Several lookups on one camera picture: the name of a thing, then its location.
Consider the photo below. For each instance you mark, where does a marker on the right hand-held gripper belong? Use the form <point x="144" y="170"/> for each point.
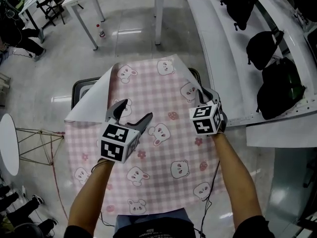
<point x="205" y="123"/>

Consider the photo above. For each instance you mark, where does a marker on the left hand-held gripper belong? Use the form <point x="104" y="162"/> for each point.
<point x="114" y="145"/>

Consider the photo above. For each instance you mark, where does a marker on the pink checked tablecloth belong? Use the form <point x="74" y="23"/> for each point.
<point x="153" y="95"/>

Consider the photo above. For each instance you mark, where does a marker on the person's left forearm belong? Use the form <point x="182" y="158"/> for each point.
<point x="89" y="195"/>

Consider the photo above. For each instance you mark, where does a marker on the person's right forearm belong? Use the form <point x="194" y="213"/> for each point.
<point x="235" y="177"/>

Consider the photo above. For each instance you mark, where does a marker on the white metal shelving rack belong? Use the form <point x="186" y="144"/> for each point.
<point x="213" y="33"/>

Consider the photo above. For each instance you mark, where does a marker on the row of black bags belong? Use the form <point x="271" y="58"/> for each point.
<point x="262" y="48"/>

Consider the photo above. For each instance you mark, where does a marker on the black backpack with green dome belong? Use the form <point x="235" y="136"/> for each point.
<point x="296" y="88"/>

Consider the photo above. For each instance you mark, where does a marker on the clear bottle with red cap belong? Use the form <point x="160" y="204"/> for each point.
<point x="101" y="32"/>

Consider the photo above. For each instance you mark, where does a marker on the person's black printed t-shirt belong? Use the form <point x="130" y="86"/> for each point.
<point x="153" y="229"/>

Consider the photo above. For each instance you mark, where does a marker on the round white side table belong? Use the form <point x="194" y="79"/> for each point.
<point x="8" y="145"/>

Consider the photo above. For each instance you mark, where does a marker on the black domed backpack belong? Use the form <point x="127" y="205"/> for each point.
<point x="29" y="232"/>

